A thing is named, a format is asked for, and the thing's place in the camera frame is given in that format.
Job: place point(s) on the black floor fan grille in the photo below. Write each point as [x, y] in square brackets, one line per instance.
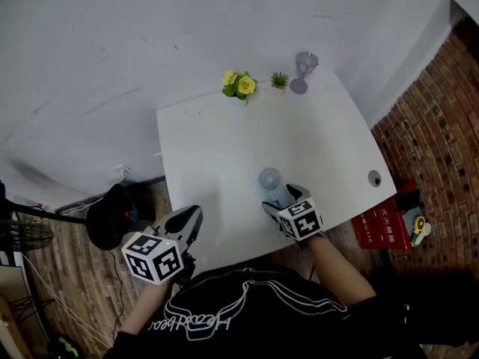
[22, 234]

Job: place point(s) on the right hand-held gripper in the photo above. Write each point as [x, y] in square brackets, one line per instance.
[301, 221]

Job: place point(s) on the black floor fan pole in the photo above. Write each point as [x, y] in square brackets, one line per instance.
[45, 212]

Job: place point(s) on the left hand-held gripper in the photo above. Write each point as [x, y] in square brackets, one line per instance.
[151, 254]

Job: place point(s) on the person's left forearm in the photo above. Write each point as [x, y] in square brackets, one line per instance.
[144, 309]

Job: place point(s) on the purple glass goblet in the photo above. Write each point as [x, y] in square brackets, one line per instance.
[304, 71]

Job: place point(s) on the small light blue handheld fan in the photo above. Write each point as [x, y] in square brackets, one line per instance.
[270, 181]

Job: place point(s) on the person's right forearm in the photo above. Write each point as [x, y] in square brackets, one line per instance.
[337, 267]

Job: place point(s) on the small green potted plant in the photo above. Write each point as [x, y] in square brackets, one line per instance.
[280, 80]

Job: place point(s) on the black printed t-shirt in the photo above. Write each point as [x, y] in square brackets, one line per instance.
[284, 320]

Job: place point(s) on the red box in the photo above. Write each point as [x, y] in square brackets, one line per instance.
[381, 226]

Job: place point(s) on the green black object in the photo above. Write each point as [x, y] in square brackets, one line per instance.
[67, 347]

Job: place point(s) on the yellow flower potted plant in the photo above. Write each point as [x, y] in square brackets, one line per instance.
[239, 85]

